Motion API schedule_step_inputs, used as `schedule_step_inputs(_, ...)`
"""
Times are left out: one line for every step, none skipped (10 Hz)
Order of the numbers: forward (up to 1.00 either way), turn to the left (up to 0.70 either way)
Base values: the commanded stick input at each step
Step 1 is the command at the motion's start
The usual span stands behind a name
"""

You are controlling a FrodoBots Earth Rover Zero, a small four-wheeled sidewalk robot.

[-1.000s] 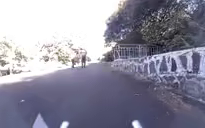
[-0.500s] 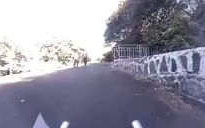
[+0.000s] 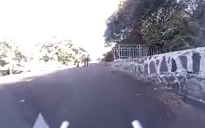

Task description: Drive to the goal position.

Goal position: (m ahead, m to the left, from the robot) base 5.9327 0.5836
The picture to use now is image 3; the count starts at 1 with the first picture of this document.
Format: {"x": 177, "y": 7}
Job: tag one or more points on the person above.
{"x": 87, "y": 61}

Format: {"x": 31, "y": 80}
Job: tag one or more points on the white metal railing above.
{"x": 130, "y": 52}

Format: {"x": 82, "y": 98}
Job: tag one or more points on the dark grey asphalt road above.
{"x": 93, "y": 93}

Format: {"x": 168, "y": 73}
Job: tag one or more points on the robot's own part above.
{"x": 136, "y": 124}
{"x": 64, "y": 124}

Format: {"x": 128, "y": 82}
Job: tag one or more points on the row of pale trees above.
{"x": 33, "y": 55}

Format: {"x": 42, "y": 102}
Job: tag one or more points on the row of dark trees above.
{"x": 160, "y": 23}

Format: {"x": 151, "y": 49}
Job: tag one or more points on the grey stone wall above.
{"x": 180, "y": 70}

